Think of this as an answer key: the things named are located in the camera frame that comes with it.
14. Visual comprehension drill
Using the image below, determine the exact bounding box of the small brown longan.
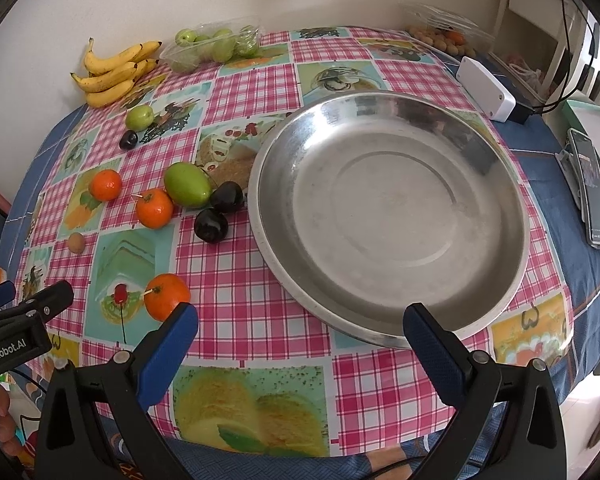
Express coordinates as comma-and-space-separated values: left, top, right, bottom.
66, 232, 86, 255

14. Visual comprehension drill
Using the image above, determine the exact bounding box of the orange tangerine front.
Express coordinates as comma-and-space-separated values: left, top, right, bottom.
143, 273, 190, 322

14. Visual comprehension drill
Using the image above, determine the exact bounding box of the orange tangerine with stem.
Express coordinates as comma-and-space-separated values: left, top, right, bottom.
132, 188, 174, 230

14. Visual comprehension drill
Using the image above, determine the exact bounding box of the dark plum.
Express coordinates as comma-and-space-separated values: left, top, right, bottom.
119, 130, 138, 151
209, 181, 244, 214
194, 208, 228, 244

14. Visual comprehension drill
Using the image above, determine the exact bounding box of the large green mango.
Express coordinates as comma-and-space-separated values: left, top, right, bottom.
163, 162, 213, 209

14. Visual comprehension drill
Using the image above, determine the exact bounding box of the small green apple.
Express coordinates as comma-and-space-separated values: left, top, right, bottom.
125, 104, 155, 132

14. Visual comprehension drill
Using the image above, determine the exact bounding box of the banana bunch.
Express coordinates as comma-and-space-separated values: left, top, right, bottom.
70, 37, 162, 108

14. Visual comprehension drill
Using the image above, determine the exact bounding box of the black smartphone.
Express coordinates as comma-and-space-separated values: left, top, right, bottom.
567, 128, 600, 249

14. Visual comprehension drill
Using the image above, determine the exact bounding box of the large steel plate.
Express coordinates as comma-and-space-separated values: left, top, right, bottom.
247, 91, 530, 348

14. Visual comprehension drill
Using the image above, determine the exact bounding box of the clear tray of green fruit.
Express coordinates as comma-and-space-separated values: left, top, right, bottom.
160, 16, 263, 74

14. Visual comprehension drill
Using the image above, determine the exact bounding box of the white shelf unit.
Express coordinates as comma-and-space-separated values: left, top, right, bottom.
489, 0, 582, 105

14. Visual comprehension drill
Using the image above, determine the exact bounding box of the clear tray of longans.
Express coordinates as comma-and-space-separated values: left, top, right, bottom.
402, 3, 495, 58

